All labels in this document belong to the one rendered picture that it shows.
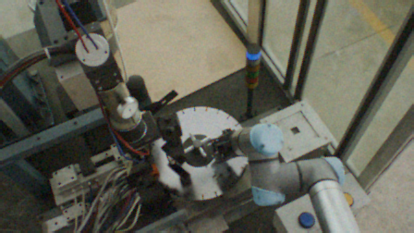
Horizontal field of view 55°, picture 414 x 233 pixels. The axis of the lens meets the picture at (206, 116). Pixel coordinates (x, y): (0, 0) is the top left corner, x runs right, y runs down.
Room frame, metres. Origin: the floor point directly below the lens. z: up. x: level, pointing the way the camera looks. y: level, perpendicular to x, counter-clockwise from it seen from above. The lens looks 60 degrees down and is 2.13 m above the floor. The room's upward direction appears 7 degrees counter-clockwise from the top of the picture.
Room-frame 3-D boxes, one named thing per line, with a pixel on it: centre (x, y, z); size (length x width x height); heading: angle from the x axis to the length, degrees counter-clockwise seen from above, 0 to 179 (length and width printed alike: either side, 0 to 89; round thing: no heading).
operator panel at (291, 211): (0.34, -0.33, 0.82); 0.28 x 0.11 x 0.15; 110
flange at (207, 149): (0.55, 0.04, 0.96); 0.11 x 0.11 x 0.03
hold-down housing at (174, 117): (0.50, 0.10, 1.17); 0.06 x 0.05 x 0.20; 101
